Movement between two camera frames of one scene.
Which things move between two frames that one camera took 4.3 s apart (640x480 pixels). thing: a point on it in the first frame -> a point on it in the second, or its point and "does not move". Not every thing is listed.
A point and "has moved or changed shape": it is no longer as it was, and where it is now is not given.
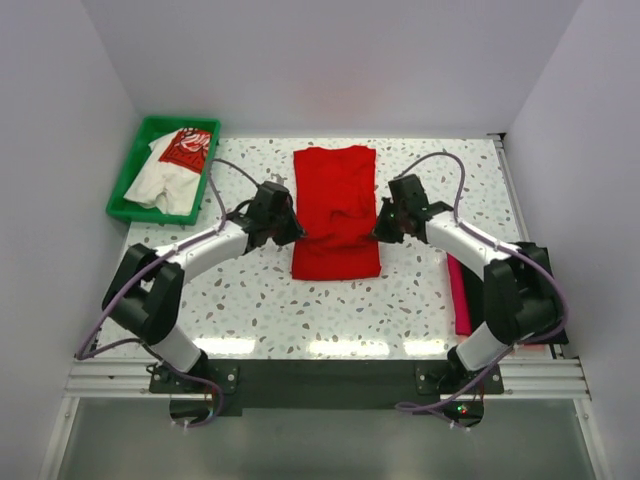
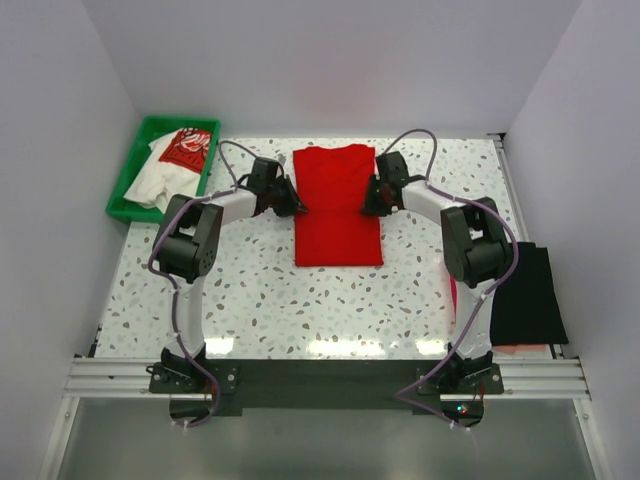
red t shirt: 335,191 has moved or changed shape
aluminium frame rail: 547,379 does not move
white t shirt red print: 170,179 does not move
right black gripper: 380,232 -> 369,206
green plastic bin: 152,129 does not move
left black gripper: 295,231 -> 293,201
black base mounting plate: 204,389 does not move
